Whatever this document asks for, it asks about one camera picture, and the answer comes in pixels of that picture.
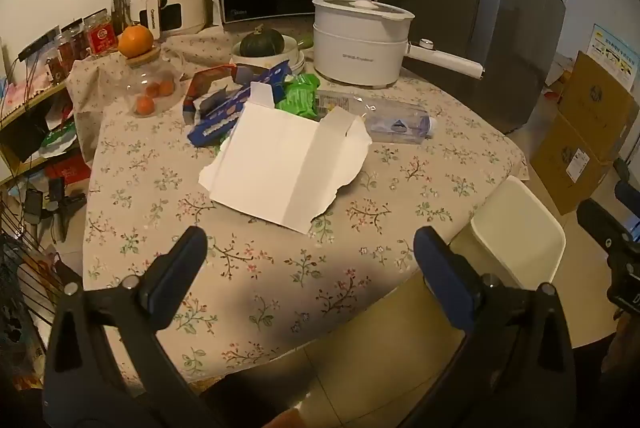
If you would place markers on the white electric cooking pot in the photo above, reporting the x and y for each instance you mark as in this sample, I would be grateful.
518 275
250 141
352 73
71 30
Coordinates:
355 48

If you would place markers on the stack of white bowls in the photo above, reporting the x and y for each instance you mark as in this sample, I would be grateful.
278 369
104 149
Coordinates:
295 58

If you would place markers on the grey refrigerator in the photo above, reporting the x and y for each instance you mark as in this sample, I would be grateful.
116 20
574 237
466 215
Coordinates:
450 8

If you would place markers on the green snack packet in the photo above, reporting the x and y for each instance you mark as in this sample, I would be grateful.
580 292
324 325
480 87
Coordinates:
297 98

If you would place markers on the clear plastic bottle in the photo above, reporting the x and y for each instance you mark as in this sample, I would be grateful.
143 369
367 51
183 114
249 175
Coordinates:
390 120

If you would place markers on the glass jar with wooden lid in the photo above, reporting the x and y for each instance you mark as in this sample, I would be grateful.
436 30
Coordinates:
150 75

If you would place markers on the blue cookie packet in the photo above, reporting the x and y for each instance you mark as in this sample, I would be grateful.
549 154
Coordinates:
215 123

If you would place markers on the red and blue snack bag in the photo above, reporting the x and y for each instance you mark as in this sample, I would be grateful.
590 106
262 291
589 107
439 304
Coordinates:
205 83

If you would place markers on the small orange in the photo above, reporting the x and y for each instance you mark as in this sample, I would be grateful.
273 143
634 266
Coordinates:
154 90
167 86
146 105

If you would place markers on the white cardboard box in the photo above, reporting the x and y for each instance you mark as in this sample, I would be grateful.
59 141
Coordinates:
280 168

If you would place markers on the large orange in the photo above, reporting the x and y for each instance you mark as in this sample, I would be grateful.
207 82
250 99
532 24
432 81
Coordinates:
135 40

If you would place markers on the brown cardboard box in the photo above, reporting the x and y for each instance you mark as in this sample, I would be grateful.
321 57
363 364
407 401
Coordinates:
597 108
565 168

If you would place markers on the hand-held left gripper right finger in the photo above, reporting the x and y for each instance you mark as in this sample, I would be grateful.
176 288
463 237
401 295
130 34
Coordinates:
440 270

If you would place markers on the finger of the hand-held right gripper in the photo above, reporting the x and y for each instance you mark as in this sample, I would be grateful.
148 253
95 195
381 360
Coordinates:
602 223
627 188

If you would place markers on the blue wall notice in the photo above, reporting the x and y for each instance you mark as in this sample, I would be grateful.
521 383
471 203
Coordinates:
617 55

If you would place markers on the dark green squash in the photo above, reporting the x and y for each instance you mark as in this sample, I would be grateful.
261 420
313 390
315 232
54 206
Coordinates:
261 43

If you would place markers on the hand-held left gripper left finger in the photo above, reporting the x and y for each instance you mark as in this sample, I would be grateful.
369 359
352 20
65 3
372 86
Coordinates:
176 267

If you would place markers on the wooden shelf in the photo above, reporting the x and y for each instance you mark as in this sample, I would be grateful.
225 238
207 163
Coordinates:
30 100

